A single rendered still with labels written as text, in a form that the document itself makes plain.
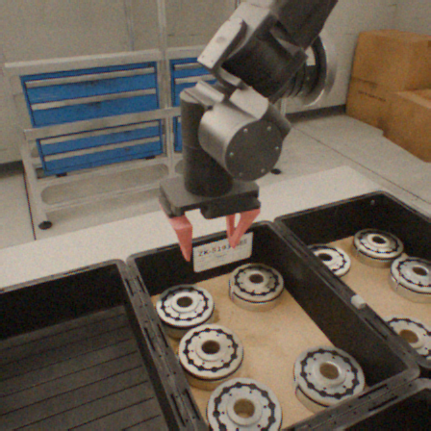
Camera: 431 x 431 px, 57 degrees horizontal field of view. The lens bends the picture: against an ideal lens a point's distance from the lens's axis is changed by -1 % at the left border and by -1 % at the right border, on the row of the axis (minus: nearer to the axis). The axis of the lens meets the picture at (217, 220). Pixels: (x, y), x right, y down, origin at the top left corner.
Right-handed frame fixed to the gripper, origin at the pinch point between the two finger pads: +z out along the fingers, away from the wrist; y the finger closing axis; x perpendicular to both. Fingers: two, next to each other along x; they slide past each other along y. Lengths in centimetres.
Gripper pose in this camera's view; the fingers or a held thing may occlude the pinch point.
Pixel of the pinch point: (209, 246)
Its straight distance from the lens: 51.7
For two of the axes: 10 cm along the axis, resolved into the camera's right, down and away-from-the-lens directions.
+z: 0.0, 8.3, 5.6
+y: 9.2, -2.2, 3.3
